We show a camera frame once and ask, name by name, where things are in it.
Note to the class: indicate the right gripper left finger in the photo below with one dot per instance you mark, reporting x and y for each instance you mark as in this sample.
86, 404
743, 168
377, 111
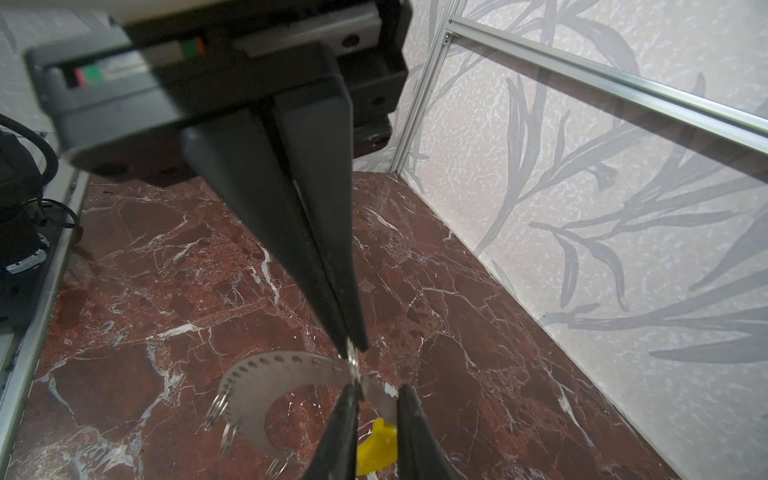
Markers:
335, 457

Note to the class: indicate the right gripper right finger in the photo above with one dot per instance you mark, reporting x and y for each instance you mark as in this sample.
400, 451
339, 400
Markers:
419, 455

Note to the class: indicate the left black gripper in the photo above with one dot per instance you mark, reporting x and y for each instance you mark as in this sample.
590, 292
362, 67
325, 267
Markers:
118, 99

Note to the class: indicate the metal arc keyring yellow handle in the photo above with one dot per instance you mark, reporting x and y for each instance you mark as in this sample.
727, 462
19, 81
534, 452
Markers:
280, 403

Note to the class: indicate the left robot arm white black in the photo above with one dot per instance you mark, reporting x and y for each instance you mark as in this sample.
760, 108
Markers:
269, 102

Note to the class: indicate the aluminium front rail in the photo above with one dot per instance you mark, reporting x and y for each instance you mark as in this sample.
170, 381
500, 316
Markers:
21, 344

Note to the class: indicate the aluminium frame crossbar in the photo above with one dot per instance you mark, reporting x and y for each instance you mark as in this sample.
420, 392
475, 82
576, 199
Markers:
734, 125

